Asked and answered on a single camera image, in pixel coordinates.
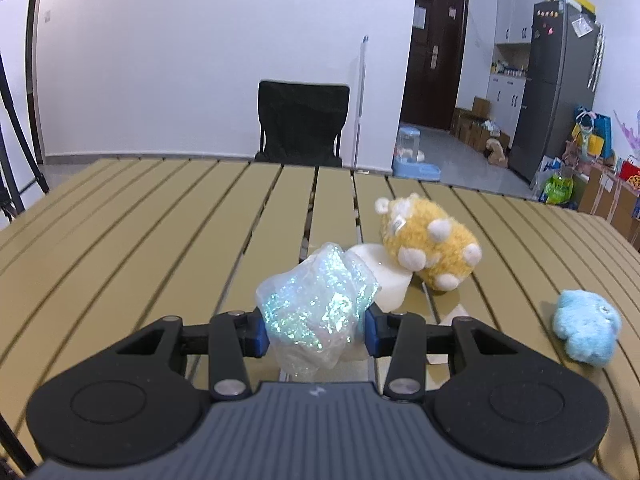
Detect green plastic bag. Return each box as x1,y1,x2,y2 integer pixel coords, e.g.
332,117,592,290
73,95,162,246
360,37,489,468
539,172,574,205

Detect red gift box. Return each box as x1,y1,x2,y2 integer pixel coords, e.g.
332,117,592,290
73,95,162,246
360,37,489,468
618,159,640,191

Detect yellow white plush sheep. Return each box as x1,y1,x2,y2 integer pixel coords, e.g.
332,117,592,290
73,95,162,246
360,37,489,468
374,193,483,292

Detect white mop handle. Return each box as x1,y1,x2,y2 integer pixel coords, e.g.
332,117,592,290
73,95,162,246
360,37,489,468
352,35,370,170

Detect black camera tripod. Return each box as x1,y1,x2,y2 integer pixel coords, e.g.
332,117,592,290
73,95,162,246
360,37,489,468
1,0,50,221

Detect blue gift bag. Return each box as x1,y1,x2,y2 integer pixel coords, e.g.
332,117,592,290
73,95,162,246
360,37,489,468
572,106,613,159

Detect blue pet water feeder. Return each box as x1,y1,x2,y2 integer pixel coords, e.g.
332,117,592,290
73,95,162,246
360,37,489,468
392,126,442,182

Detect white kitchen cabinets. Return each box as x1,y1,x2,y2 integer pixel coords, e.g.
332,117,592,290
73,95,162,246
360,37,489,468
486,0,544,139

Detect black folding chair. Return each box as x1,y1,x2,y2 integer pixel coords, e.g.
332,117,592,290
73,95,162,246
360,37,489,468
254,80,349,168

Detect iridescent plastic wrap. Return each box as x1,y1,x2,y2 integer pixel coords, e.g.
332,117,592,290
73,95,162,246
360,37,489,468
255,243,380,382

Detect large cardboard box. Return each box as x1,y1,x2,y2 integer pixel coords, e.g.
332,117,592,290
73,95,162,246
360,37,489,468
578,165,639,243

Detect light blue plush toy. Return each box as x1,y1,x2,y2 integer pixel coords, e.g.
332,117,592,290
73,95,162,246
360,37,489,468
552,289,622,367

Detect grey refrigerator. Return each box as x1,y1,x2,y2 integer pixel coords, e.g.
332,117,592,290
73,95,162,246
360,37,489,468
509,0,601,182

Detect white foam block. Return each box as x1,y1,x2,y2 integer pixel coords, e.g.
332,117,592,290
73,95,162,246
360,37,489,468
347,244,412,312

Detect open cardboard boxes on floor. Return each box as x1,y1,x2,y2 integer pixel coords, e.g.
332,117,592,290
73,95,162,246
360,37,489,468
450,96,510,154

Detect dark brown entrance door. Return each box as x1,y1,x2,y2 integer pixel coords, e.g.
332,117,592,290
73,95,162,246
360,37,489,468
400,0,469,130

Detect brown plush toy on floor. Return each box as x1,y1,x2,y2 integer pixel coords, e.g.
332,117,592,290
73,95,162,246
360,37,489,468
484,138,508,168

